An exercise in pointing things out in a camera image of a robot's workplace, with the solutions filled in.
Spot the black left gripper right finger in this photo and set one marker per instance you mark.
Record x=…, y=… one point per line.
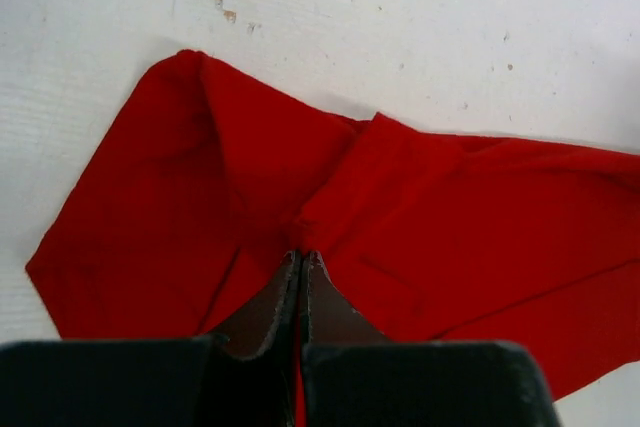
x=353, y=375

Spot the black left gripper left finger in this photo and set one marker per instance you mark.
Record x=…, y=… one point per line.
x=241, y=373

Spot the red t-shirt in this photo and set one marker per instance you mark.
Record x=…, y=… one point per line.
x=207, y=177

